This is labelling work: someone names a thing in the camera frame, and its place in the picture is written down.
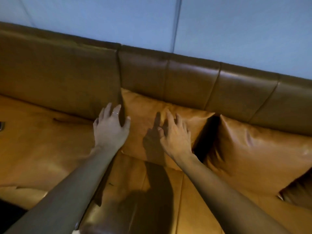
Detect person's right hand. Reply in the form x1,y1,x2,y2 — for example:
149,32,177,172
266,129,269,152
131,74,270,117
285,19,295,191
157,110,193,161

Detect person's left hand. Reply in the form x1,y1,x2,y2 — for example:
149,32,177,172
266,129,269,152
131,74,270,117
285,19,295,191
93,102,131,150

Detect person's right forearm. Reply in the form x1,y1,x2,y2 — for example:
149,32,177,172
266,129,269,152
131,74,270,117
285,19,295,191
170,152,291,234

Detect person's left forearm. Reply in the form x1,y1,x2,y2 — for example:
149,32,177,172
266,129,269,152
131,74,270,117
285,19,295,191
4,146,123,234

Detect tan leather throw pillow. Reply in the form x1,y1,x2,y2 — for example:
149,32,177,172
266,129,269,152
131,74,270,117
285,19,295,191
203,114,312,208
120,88,215,171

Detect brown leather sofa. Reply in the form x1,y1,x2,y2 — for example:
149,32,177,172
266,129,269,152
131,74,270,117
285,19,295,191
0,21,312,234

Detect brown leather throw pillow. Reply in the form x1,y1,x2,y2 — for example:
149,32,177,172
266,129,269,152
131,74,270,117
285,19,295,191
278,168,312,210

